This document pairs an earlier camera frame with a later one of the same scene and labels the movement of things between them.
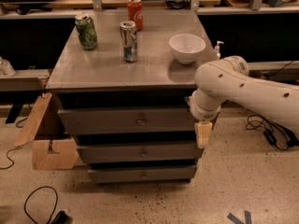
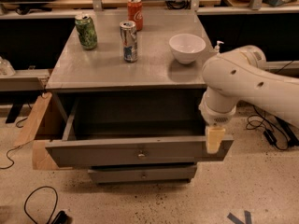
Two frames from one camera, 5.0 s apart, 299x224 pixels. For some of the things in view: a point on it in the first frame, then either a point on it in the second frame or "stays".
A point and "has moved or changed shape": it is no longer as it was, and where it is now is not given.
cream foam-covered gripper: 200,113 -> 216,116
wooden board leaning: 32,128 stays
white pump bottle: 217,49 stays
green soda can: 86,31 stays
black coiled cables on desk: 178,2 stays
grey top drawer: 129,121 has moved or changed shape
